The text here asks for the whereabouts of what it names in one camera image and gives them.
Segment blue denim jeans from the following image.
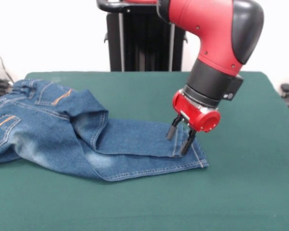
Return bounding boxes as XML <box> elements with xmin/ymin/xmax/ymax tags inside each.
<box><xmin>0</xmin><ymin>78</ymin><xmax>210</xmax><ymax>182</ymax></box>

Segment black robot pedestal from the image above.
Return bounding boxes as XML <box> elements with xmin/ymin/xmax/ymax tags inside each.
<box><xmin>96</xmin><ymin>0</ymin><xmax>191</xmax><ymax>72</ymax></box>

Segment black cable bundle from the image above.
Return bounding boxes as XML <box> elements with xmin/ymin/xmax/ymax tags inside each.
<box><xmin>0</xmin><ymin>79</ymin><xmax>15</xmax><ymax>102</ymax></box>

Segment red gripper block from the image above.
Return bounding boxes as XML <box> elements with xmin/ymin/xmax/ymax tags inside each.
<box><xmin>166</xmin><ymin>88</ymin><xmax>222</xmax><ymax>155</ymax></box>

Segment dark green table cloth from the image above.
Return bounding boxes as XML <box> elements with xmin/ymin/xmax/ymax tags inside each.
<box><xmin>0</xmin><ymin>70</ymin><xmax>289</xmax><ymax>231</ymax></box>

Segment thin grey cable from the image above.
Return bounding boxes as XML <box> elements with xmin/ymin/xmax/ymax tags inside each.
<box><xmin>0</xmin><ymin>44</ymin><xmax>16</xmax><ymax>87</ymax></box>

